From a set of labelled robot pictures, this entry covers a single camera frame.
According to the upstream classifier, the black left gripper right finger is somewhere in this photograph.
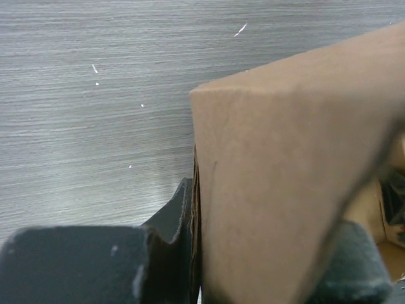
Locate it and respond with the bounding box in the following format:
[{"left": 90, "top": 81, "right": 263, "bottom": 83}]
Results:
[{"left": 304, "top": 220, "right": 394, "bottom": 304}]

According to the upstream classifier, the spare cardboard blank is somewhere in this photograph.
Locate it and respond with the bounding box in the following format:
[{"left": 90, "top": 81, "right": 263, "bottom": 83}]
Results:
[{"left": 190, "top": 23, "right": 404, "bottom": 303}]

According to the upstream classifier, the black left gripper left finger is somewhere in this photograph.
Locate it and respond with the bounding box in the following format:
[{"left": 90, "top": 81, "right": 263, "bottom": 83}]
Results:
[{"left": 1, "top": 178, "right": 199, "bottom": 304}]

